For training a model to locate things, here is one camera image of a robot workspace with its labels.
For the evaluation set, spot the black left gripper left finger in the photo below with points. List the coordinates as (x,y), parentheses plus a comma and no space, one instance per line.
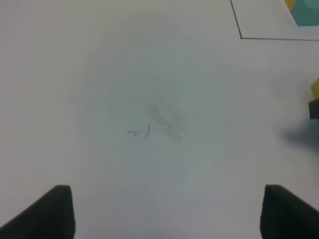
(50,217)

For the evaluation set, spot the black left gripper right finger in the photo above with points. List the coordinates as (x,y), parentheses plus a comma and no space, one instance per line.
(286,216)

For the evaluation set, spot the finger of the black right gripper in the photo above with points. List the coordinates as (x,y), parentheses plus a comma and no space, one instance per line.
(314,109)

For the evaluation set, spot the green template block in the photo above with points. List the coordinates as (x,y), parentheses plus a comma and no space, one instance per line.
(306,12)

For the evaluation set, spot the yellow template block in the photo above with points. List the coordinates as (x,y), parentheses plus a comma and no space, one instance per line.
(290,4)

